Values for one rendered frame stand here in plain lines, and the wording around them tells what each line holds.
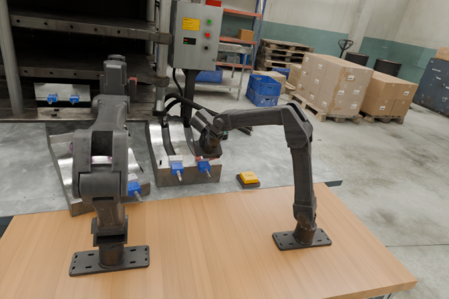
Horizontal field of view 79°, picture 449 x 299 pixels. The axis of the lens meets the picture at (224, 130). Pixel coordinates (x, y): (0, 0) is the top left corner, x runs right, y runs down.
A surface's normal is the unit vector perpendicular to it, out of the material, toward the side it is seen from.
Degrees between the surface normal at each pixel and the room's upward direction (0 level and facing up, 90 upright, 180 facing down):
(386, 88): 90
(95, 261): 0
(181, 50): 90
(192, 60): 90
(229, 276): 0
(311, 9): 90
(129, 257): 0
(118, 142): 63
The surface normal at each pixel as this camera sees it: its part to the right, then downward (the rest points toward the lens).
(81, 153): 0.29, -0.02
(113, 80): 0.26, 0.40
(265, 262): 0.15, -0.90
